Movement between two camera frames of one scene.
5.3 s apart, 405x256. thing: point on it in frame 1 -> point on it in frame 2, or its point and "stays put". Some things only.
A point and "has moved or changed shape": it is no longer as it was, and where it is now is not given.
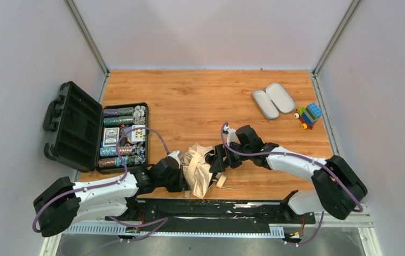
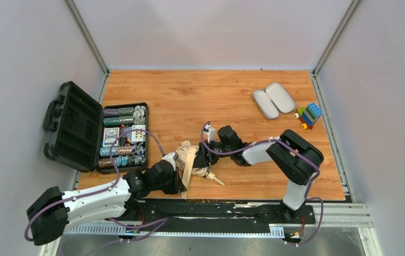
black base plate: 207,214 stays put
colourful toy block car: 308,116 stays put
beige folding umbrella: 198,176 has moved or changed shape
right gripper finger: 213,158 -> 203,159
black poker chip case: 90,137 stays put
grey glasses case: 274,100 stays put
